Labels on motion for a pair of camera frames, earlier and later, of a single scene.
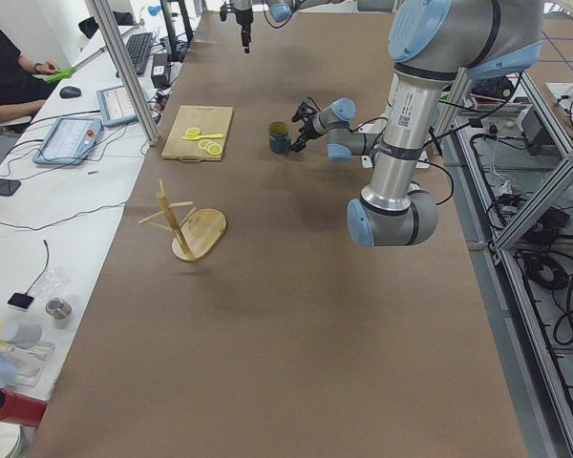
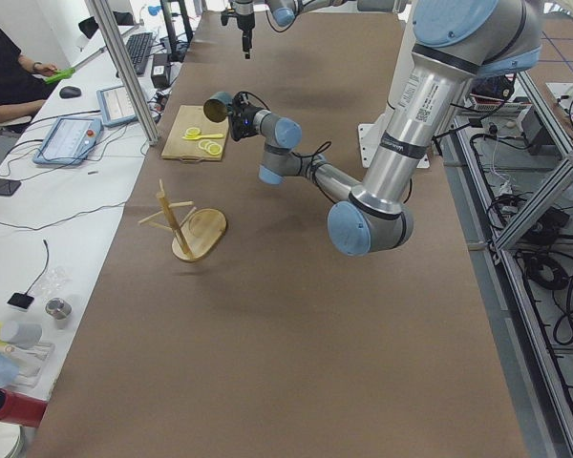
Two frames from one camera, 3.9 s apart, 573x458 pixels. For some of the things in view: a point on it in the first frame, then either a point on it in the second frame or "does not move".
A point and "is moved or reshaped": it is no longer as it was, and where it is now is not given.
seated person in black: (11, 88) does not move
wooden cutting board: (201, 134) does not move
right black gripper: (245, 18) does not move
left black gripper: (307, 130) -> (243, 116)
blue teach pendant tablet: (69, 140) does not move
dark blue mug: (279, 137) is moved or reshaped
